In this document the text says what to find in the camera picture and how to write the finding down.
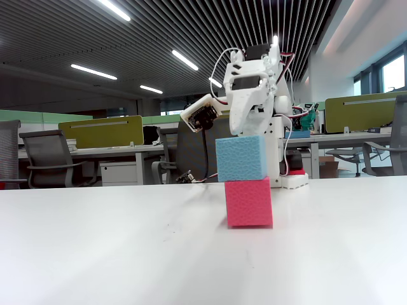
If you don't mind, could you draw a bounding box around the olive desk divider panel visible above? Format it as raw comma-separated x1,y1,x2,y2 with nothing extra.
324,91,407,134
58,115,144,149

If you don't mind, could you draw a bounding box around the small black circuit board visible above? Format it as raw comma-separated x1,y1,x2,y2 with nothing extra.
176,170,195,184

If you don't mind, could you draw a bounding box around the brown cardboard box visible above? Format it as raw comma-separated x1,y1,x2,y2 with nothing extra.
319,155,352,179

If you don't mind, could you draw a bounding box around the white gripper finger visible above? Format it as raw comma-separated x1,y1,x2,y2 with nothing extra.
226,83,275,134
242,94,275,139

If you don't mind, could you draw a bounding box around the white spiral cable wrap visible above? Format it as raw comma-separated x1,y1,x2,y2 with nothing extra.
262,53,277,96

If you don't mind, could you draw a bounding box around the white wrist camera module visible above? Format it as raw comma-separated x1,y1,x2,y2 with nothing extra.
180,93,230,133

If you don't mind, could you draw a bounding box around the gray office chair with armrests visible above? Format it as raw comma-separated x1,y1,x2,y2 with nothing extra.
18,129,98,189
151,127,179,185

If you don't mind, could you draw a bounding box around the dark mesh chair back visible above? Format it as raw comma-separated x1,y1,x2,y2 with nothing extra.
176,120,235,184

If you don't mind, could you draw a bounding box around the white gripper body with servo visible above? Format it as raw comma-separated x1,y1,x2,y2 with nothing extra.
222,44,282,96

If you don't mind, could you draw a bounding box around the flat blue box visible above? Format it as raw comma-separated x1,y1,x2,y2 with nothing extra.
284,130,312,139

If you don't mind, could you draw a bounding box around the light gray office chair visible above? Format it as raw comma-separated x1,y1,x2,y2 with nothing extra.
324,146,369,176

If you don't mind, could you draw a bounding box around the black bag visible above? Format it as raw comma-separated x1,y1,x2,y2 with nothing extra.
142,125,162,146

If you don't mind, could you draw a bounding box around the dark office chair with armrests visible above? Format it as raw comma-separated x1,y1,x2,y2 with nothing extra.
362,94,407,177

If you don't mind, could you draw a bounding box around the red white black servo wire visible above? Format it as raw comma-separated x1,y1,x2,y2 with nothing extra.
279,52,296,105
209,47,247,107
190,173,220,184

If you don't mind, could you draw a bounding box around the black camera cable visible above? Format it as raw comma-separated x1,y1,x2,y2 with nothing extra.
200,128,212,182

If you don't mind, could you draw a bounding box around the gray mesh office chair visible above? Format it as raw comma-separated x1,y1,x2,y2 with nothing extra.
0,119,28,191

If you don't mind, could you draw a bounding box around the white office desk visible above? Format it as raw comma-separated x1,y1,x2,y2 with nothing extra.
17,144,177,186
282,132,395,180

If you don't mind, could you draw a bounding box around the red foam cube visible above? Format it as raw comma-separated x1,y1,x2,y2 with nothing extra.
224,176,274,229

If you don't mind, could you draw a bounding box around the blue foam cube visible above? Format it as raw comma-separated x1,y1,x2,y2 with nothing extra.
215,135,268,184

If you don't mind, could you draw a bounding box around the light green partition panel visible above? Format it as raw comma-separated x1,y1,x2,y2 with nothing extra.
0,109,93,130
142,113,230,126

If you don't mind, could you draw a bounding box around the white drawer cabinet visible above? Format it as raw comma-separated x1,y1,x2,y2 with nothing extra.
99,161,139,187

